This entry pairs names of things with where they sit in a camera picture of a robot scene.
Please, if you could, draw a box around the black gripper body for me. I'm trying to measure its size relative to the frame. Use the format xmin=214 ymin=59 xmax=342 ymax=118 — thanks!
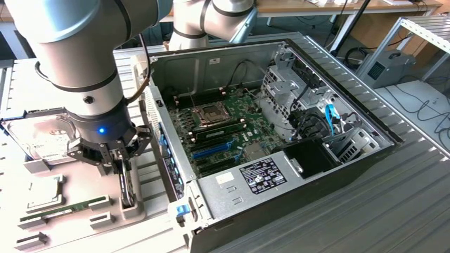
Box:
xmin=68 ymin=100 xmax=138 ymax=145

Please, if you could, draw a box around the aluminium frame table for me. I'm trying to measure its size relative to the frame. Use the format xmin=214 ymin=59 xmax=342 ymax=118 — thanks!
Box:
xmin=355 ymin=14 xmax=450 ymax=82

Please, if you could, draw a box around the blue expansion slot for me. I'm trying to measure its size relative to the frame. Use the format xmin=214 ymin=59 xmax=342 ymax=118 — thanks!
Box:
xmin=191 ymin=145 xmax=229 ymax=159

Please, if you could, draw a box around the long wooden desk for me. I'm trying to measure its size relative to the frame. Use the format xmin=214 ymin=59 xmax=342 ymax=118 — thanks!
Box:
xmin=257 ymin=0 xmax=444 ymax=53

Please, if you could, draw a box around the black power wire bundle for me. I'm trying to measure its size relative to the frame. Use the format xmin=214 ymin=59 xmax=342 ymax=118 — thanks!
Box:
xmin=290 ymin=109 xmax=327 ymax=140

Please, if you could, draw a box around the blue disk wire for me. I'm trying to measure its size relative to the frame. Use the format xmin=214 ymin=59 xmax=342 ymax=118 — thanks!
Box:
xmin=325 ymin=104 xmax=341 ymax=137

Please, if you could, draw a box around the silver disk bay cage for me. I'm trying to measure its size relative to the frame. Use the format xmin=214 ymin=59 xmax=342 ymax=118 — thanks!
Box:
xmin=262 ymin=44 xmax=353 ymax=127

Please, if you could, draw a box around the grey parts rack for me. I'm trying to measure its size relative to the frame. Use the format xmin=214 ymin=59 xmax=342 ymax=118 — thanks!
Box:
xmin=14 ymin=147 xmax=147 ymax=251

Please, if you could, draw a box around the hard drive in blue caddy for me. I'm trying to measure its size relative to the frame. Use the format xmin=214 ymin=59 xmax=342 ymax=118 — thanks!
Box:
xmin=0 ymin=105 xmax=71 ymax=132

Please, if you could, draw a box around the black floor cable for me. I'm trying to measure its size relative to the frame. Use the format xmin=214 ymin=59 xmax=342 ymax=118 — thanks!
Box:
xmin=385 ymin=84 xmax=450 ymax=134

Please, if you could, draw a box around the grey control box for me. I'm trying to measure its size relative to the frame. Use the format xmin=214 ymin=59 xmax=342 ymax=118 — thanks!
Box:
xmin=365 ymin=50 xmax=418 ymax=89

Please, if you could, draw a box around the green motherboard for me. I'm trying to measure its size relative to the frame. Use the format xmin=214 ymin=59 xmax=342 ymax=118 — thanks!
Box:
xmin=164 ymin=88 xmax=282 ymax=179

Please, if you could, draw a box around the black expansion slot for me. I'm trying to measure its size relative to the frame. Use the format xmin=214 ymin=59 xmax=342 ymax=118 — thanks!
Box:
xmin=195 ymin=157 xmax=235 ymax=169
xmin=197 ymin=164 xmax=237 ymax=177
xmin=191 ymin=137 xmax=229 ymax=151

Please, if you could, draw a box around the black looped wire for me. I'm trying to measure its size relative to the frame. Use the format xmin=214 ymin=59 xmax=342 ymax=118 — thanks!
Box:
xmin=227 ymin=60 xmax=258 ymax=89

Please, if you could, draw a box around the silver CPU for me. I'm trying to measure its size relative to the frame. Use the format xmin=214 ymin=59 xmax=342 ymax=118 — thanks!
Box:
xmin=27 ymin=180 xmax=60 ymax=209

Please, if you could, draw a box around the green RAM stick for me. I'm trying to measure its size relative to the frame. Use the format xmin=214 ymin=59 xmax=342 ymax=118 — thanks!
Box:
xmin=19 ymin=196 xmax=107 ymax=222

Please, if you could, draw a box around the silver chipset heatsink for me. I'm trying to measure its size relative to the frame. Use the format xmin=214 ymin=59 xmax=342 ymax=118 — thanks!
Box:
xmin=243 ymin=144 xmax=267 ymax=161

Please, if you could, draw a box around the black coiled cable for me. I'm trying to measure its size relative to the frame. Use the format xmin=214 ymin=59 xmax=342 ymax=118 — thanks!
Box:
xmin=346 ymin=47 xmax=366 ymax=66

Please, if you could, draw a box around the silver hard disk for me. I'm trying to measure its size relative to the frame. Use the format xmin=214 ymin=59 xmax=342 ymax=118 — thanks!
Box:
xmin=2 ymin=113 xmax=76 ymax=166

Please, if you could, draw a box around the CPU socket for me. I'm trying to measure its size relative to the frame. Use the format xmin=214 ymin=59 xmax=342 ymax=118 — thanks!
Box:
xmin=191 ymin=104 xmax=230 ymax=127

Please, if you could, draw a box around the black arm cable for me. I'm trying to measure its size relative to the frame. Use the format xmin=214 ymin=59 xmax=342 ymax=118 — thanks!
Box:
xmin=124 ymin=33 xmax=154 ymax=103

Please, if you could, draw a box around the open black PC case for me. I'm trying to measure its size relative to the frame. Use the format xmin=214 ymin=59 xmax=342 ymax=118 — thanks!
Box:
xmin=130 ymin=38 xmax=405 ymax=253

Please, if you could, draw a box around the installed RAM stick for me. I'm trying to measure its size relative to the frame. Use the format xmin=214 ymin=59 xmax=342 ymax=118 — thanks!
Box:
xmin=193 ymin=123 xmax=247 ymax=140

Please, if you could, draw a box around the black stand pole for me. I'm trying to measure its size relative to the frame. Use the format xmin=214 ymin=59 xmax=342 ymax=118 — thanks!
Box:
xmin=330 ymin=0 xmax=370 ymax=53

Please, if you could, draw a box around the silver power supply unit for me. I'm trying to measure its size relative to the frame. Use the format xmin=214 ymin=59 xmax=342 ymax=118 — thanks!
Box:
xmin=191 ymin=150 xmax=307 ymax=222

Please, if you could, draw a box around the graphics card with metal bracket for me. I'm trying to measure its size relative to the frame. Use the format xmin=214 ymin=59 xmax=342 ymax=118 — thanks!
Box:
xmin=116 ymin=155 xmax=138 ymax=209

